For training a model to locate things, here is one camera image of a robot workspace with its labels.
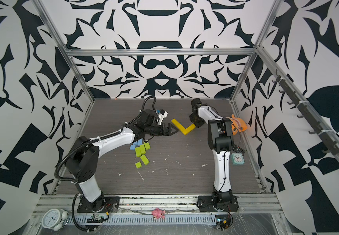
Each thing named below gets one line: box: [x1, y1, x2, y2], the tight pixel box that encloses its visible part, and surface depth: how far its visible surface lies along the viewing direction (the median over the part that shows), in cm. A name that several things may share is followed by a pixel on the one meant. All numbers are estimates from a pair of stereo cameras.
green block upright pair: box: [134, 141, 152, 158], surface depth 94 cm
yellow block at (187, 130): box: [182, 123, 196, 136], surface depth 104 cm
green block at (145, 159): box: [140, 154, 150, 166], surface depth 91 cm
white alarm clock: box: [41, 208, 69, 232], surface depth 69 cm
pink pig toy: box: [151, 207, 166, 219], surface depth 71 cm
